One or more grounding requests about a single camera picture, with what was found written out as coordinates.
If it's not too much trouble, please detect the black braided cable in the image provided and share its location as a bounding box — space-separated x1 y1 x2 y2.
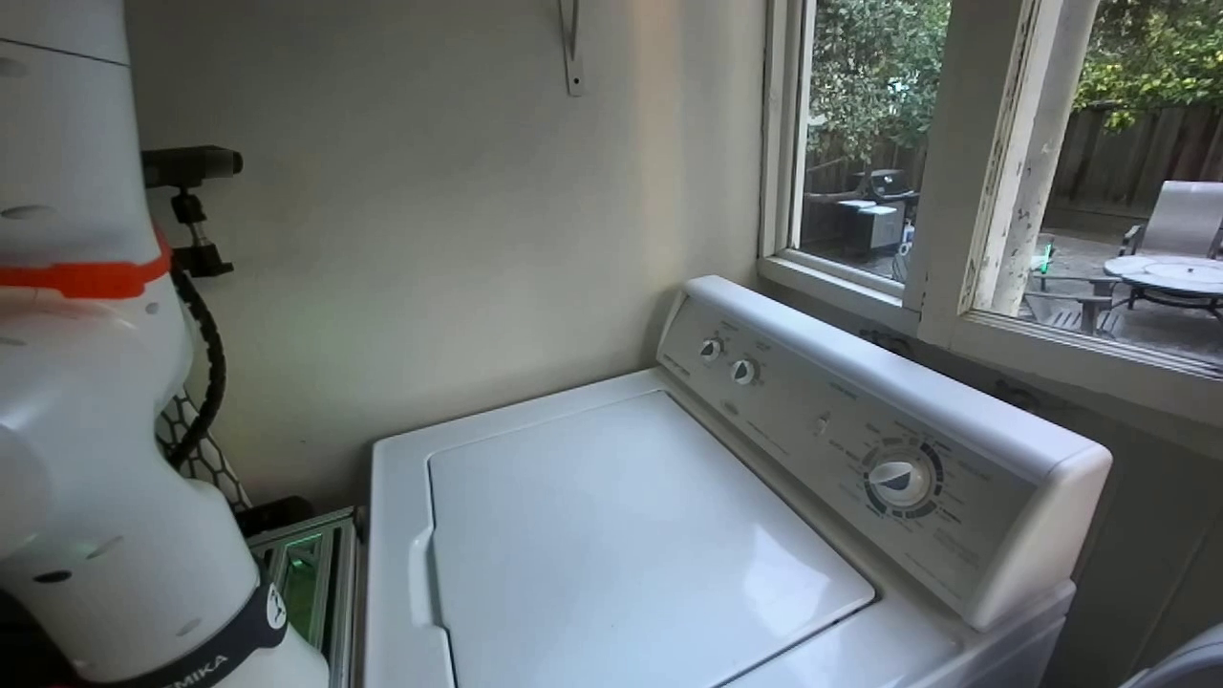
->
153 264 232 475

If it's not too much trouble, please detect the grey patio chair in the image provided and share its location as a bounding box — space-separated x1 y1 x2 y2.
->
1121 181 1223 256

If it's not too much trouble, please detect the white casement window sash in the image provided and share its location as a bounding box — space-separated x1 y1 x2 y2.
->
912 0 1100 320

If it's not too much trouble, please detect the small left washer knob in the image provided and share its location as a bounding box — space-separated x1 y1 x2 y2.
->
700 335 721 365

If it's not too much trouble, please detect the black outdoor grill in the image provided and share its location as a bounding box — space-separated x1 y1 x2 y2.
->
799 168 918 261

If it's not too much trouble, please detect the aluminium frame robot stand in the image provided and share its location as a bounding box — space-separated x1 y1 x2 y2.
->
247 507 364 688

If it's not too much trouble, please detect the small washer knob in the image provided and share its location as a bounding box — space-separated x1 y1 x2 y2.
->
731 358 755 388
700 335 721 365

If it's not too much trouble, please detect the large washer dial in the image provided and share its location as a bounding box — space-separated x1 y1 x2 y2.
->
865 449 944 515

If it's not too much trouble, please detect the white top-load washing machine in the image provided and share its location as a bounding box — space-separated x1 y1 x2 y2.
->
364 274 1109 688

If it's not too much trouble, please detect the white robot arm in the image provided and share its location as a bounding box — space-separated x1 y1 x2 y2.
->
0 0 327 688

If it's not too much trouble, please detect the round patio table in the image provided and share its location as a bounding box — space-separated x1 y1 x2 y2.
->
1103 256 1223 309

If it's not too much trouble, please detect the black camera on mount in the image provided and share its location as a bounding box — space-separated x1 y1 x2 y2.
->
140 144 244 274

